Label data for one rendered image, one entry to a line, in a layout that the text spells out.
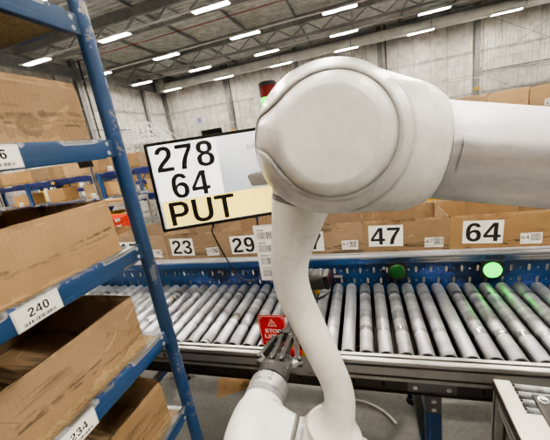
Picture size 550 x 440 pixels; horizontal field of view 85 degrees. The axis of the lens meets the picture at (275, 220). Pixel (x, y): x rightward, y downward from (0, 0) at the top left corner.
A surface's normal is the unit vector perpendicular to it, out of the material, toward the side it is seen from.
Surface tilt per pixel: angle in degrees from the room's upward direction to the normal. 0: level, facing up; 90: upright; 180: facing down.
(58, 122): 91
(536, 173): 106
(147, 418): 90
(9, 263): 91
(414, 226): 90
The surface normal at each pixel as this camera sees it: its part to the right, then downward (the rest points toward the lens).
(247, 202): 0.07, 0.18
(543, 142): -0.05, -0.04
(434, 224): -0.25, 0.29
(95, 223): 0.95, -0.06
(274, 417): 0.22, -0.91
